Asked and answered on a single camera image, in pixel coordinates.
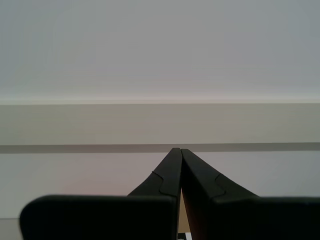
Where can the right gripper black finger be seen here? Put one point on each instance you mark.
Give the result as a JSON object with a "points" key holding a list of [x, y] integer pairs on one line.
{"points": [[237, 220], [100, 217]]}

